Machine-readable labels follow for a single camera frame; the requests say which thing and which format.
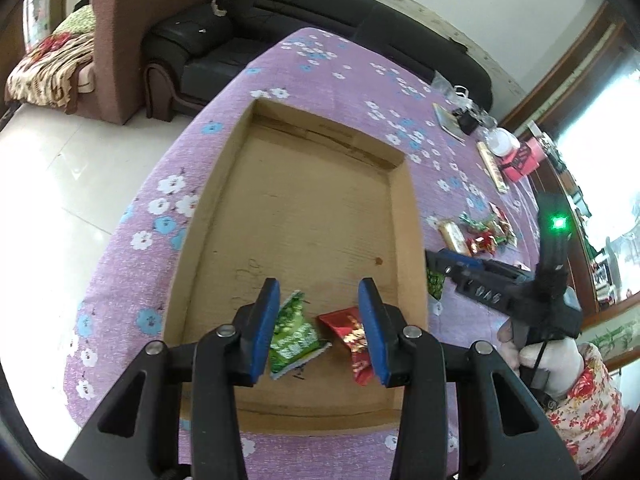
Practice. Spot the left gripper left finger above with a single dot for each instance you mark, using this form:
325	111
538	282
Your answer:
172	414

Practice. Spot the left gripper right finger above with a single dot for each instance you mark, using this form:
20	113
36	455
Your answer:
503	431

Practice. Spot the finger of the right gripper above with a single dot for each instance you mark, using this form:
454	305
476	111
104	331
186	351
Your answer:
445	260
486	273

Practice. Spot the dark red gold-lettered snack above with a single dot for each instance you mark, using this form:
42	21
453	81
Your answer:
346	326

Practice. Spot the green pea snack packet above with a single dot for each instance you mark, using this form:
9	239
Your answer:
295	341

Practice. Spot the white gloved right hand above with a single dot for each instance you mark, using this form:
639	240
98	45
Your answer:
561	359

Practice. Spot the beige biscuit packet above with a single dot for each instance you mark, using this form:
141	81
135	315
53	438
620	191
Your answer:
453	237

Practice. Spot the red snack with yellow label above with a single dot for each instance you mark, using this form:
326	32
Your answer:
482	243

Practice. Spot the green candy wrapper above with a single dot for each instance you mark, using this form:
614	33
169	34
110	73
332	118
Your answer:
474	226

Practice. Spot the floral blanket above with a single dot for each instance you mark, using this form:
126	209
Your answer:
591	416

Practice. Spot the cream tube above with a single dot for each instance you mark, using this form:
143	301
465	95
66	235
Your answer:
492	168

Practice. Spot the pink covered bottle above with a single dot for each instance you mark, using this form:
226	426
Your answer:
523	161

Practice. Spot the white bowl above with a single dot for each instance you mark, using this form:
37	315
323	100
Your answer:
501	142

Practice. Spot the black mug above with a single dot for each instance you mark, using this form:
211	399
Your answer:
467	121

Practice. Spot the olive green pouch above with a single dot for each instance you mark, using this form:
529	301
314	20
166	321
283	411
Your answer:
448	122

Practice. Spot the cardboard tray box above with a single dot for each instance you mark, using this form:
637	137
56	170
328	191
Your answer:
315	204

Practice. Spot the purple floral tablecloth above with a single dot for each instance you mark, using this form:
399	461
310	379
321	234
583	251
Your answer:
321	73

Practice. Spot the wooden door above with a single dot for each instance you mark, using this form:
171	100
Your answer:
583	108

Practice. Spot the black sofa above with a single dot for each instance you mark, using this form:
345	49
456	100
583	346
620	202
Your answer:
191	56

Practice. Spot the brown armchair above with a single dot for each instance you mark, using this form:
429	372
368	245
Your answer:
117	58

